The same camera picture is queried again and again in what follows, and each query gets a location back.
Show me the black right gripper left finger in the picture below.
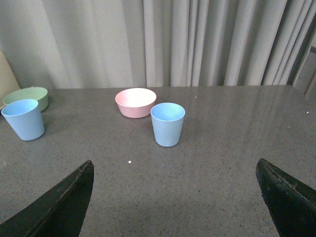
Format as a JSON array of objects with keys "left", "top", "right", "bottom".
[{"left": 0, "top": 160, "right": 94, "bottom": 237}]

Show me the green bowl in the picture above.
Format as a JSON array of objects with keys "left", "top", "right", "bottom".
[{"left": 3, "top": 87, "right": 48, "bottom": 112}]

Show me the grey curtain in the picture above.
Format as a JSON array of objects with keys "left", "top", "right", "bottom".
[{"left": 0, "top": 0, "right": 316, "bottom": 88}]

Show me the pink bowl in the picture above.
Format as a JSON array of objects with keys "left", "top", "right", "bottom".
[{"left": 115, "top": 88, "right": 157, "bottom": 119}]

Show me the white toaster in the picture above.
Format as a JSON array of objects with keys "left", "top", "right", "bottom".
[{"left": 0, "top": 51, "right": 20, "bottom": 109}]

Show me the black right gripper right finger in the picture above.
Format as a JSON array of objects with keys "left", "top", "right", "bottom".
[{"left": 256, "top": 159, "right": 316, "bottom": 237}]

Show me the blue cup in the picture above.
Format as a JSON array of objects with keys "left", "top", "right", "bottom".
[
  {"left": 151, "top": 103, "right": 186, "bottom": 147},
  {"left": 1, "top": 99, "right": 45, "bottom": 141}
]

